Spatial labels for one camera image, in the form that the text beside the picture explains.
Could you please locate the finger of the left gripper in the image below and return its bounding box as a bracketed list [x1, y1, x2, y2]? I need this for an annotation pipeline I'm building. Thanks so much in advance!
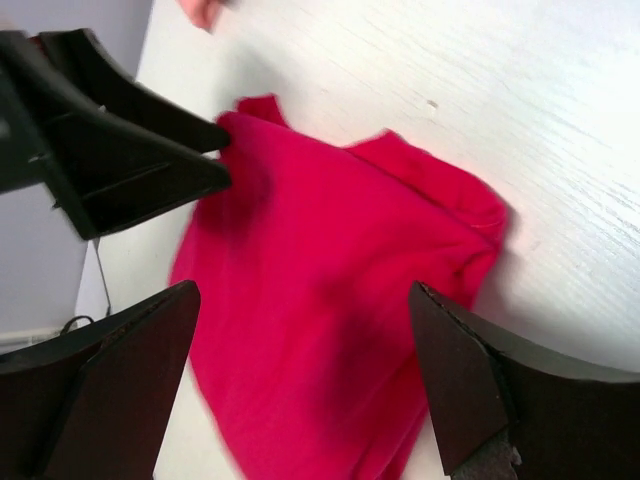
[38, 29, 230, 153]
[1, 30, 231, 239]

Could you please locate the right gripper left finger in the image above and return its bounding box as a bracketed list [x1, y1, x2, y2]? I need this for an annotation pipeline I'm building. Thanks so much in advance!
[1, 281, 201, 480]

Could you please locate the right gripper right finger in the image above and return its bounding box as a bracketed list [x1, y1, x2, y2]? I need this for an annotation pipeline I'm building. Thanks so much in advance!
[409, 282, 639, 479]

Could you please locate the red t-shirt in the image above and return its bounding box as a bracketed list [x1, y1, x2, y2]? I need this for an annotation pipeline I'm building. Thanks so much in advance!
[171, 95, 508, 479]

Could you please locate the folded salmon pink t-shirt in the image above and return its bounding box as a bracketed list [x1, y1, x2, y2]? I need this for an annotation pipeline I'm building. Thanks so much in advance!
[177, 0, 227, 31]

